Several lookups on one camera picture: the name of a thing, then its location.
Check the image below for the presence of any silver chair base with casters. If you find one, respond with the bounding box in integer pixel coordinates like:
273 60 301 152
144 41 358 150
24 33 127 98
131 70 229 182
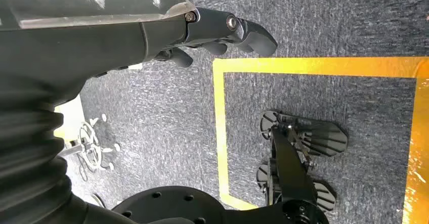
58 113 121 172

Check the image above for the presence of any white round caster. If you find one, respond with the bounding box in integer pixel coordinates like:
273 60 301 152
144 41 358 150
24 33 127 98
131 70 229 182
90 193 106 209

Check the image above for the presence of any yellow floor tape rectangle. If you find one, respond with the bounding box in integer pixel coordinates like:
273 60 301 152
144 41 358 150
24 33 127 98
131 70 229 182
212 56 429 224

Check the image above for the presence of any black round robot hip plate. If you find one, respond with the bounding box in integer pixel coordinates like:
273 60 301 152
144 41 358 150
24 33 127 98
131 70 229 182
112 186 229 224

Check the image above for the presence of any black robot leg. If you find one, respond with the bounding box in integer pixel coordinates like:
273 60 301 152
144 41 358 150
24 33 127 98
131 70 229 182
224 124 331 224

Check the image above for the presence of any large black robot foot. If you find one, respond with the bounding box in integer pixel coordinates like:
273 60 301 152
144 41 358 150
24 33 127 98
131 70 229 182
260 110 349 157

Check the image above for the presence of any thin dark floor cable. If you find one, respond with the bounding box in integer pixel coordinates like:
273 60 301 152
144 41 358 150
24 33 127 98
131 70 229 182
77 160 89 183

